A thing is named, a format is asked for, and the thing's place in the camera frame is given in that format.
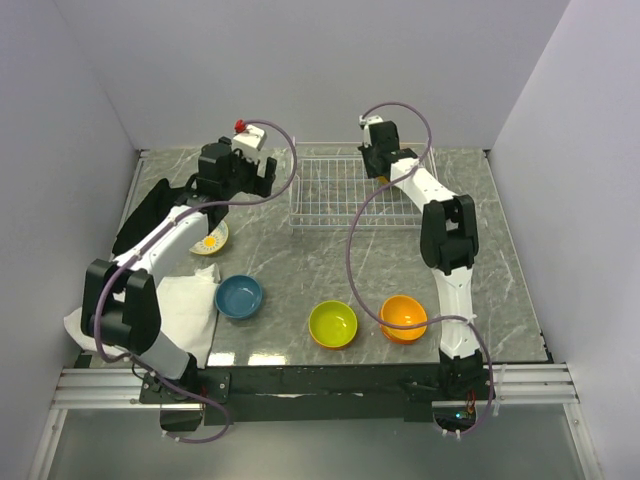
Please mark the white paper towel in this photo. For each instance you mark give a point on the white paper towel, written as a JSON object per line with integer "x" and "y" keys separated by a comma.
{"x": 188, "y": 320}

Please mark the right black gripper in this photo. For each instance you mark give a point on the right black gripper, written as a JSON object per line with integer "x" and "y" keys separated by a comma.
{"x": 370, "y": 171}

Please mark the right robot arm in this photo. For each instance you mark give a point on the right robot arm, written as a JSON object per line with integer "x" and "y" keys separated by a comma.
{"x": 449, "y": 243}

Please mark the dark blue bowl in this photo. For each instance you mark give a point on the dark blue bowl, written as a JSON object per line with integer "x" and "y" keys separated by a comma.
{"x": 239, "y": 297}

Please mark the right orange bowl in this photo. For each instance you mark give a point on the right orange bowl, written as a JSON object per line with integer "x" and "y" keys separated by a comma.
{"x": 403, "y": 310}

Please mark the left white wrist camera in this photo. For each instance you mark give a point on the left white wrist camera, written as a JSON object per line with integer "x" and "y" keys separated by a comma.
{"x": 248, "y": 141}

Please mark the patterned white blue bowl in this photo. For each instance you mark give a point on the patterned white blue bowl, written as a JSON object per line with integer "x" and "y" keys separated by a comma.
{"x": 213, "y": 242}

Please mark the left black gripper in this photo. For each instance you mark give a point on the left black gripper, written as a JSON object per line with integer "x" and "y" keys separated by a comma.
{"x": 258, "y": 184}

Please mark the black cloth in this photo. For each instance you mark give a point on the black cloth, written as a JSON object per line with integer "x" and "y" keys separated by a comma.
{"x": 146, "y": 216}

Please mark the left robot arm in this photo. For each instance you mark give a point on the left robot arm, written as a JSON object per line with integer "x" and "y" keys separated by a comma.
{"x": 120, "y": 305}

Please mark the black base frame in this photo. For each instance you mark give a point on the black base frame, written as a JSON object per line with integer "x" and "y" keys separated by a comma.
{"x": 248, "y": 394}

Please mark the white wire dish rack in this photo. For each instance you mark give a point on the white wire dish rack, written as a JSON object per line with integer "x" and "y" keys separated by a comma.
{"x": 330, "y": 185}

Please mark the front lime green bowl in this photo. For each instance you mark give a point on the front lime green bowl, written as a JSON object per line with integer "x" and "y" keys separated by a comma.
{"x": 333, "y": 324}

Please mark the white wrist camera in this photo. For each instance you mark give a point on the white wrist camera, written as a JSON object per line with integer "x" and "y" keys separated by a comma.
{"x": 365, "y": 122}
{"x": 248, "y": 141}

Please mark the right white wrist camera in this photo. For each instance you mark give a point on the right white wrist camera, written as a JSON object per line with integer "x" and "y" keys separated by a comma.
{"x": 365, "y": 122}

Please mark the aluminium rail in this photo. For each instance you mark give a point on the aluminium rail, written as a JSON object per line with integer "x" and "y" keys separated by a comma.
{"x": 118, "y": 388}

